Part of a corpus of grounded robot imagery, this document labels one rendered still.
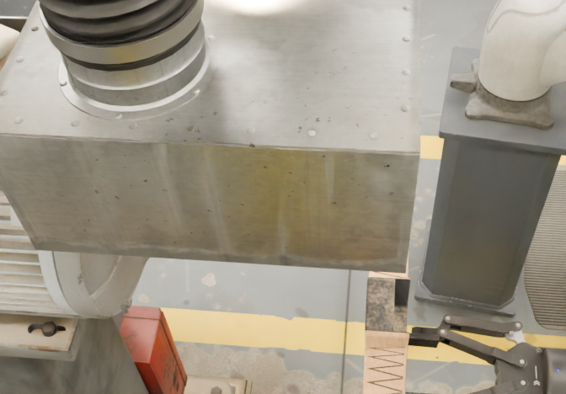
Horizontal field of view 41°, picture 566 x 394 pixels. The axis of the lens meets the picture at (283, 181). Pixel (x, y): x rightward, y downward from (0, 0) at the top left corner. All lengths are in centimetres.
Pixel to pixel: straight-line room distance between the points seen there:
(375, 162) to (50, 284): 39
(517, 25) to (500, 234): 59
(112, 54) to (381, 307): 41
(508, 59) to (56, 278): 106
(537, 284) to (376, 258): 171
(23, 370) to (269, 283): 127
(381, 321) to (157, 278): 156
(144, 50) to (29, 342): 52
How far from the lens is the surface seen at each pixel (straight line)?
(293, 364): 209
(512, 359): 99
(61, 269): 75
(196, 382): 178
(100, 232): 61
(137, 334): 148
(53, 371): 109
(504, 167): 172
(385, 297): 78
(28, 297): 81
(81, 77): 53
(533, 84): 161
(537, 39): 153
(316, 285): 221
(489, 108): 166
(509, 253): 197
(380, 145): 49
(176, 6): 49
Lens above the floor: 189
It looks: 51 degrees down
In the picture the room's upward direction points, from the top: 5 degrees counter-clockwise
